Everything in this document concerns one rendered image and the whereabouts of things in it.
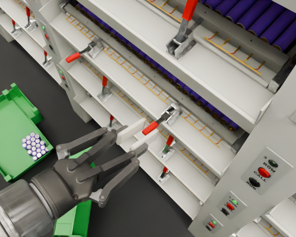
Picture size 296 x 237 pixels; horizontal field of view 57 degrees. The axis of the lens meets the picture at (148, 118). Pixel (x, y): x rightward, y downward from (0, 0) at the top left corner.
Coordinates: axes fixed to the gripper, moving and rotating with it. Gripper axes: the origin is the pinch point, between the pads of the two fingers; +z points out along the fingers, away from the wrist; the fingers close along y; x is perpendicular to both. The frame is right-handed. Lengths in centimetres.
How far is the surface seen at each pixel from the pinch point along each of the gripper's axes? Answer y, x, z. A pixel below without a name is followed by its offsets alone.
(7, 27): -104, -39, 18
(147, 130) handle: 0.1, 0.1, 2.5
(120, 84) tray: -14.4, -1.7, 8.2
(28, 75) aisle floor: -86, -55, 16
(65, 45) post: -44.6, -10.9, 12.5
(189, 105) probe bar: 2.1, 3.3, 11.9
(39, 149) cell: -43, -52, -3
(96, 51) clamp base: -25.7, 0.1, 9.6
